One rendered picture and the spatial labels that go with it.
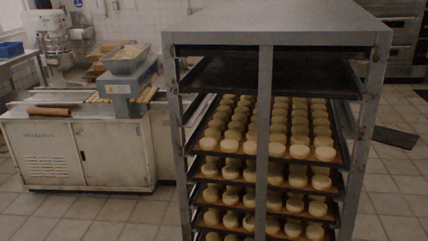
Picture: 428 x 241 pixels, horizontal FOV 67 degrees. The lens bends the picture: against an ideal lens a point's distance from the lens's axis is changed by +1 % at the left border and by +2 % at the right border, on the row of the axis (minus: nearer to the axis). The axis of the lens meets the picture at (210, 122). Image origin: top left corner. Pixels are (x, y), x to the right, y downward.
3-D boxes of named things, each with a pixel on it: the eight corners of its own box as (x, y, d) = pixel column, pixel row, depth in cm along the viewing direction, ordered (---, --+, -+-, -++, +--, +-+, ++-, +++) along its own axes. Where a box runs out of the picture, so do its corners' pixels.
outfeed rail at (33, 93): (30, 97, 321) (28, 90, 318) (32, 95, 323) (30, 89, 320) (232, 96, 300) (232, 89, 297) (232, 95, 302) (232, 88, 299)
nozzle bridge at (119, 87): (103, 118, 267) (95, 79, 252) (131, 88, 331) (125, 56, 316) (142, 118, 263) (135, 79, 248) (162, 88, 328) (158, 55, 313)
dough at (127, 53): (102, 68, 257) (100, 60, 254) (125, 51, 305) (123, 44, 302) (134, 67, 254) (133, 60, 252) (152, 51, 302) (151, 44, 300)
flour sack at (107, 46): (96, 53, 613) (94, 44, 606) (103, 48, 651) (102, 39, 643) (134, 51, 610) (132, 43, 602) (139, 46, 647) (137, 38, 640)
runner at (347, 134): (323, 62, 129) (324, 55, 128) (331, 62, 129) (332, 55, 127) (343, 139, 74) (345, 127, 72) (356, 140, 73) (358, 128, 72)
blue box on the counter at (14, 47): (9, 57, 460) (6, 47, 454) (-11, 57, 463) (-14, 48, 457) (25, 50, 496) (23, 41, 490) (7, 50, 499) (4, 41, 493)
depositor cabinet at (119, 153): (25, 196, 314) (-3, 118, 277) (63, 156, 378) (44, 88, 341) (153, 199, 301) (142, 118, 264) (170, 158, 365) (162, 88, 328)
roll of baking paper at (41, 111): (27, 115, 281) (25, 108, 278) (31, 111, 286) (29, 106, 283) (68, 116, 273) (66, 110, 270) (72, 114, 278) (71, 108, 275)
